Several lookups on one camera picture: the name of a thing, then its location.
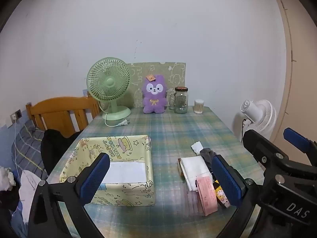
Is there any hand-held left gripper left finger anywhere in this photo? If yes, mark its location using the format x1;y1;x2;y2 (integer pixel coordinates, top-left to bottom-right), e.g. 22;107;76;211
28;152;111;238

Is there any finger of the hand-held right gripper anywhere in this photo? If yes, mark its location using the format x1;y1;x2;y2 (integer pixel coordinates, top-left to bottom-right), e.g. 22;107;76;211
283;128;317;166
242;129;290;171

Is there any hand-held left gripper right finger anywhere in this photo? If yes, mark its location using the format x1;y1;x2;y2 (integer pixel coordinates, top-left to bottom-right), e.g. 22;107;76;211
211;154;261;238

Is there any colourful cartoon packet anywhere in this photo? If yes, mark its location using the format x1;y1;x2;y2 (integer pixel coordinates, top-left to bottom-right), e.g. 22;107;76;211
213;180;231;209

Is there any pink packet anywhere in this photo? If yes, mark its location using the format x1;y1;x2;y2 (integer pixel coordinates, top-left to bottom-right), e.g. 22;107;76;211
196;176;218;216

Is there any grey cloth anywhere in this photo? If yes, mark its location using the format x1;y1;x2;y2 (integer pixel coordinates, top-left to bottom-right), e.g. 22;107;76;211
200;148;217;171

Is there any yellow printed box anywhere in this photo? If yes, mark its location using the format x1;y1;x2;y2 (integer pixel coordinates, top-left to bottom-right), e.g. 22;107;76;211
59;135;156;207

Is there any white cloth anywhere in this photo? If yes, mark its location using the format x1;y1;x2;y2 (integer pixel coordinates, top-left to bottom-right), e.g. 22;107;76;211
177;156;213;191
0;167;16;191

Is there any white paper sheet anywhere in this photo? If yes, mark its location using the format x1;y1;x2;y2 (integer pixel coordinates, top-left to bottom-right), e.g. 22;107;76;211
100;162;147;184

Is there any white standing fan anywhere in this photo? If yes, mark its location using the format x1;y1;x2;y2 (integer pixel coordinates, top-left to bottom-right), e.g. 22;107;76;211
234;100;276;143

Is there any white crumpled tissue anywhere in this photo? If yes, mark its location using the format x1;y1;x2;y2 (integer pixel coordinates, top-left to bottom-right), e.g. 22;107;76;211
191;141;203;154

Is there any black clothing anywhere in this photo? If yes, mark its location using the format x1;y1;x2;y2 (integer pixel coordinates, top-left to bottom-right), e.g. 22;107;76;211
40;129;82;175

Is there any beige door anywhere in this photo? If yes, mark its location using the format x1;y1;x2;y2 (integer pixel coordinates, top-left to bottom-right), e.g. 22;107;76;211
272;0;317;159

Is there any white garment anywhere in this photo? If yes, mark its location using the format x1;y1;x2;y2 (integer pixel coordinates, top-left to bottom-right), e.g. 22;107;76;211
18;170;44;224

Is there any plaid tablecloth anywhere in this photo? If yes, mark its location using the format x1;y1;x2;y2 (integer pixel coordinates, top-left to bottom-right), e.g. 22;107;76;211
47;106;265;238

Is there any blue plaid bedding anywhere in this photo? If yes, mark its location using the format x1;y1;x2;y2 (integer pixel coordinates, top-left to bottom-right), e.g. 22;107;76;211
0;120;50;238

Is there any cotton swab container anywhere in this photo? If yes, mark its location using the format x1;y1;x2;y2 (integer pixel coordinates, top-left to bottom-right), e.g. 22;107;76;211
194;100;205;114

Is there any wooden bed headboard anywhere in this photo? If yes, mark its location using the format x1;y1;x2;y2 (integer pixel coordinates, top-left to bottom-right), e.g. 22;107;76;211
26;96;101;138

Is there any white crumpled cloth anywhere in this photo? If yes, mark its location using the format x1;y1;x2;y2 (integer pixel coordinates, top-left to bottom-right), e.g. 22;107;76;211
0;167;16;191

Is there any glass mug jar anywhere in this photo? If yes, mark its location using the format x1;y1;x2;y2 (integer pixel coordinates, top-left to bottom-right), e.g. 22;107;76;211
169;87;189;114

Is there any green desk fan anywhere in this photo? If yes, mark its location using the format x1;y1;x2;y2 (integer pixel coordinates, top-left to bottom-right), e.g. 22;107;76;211
87;58;132;121

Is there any purple plush toy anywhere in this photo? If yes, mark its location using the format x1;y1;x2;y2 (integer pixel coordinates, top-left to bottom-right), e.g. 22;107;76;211
142;74;169;114

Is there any green patterned board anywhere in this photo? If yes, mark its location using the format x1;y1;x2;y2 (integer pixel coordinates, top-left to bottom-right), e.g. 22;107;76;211
126;61;187;108

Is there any green fan power cord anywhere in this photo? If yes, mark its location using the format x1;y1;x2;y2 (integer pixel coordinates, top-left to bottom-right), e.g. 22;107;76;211
104;114;130;128

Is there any wall socket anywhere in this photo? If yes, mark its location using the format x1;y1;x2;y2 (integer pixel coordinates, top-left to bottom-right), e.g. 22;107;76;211
10;109;23;123

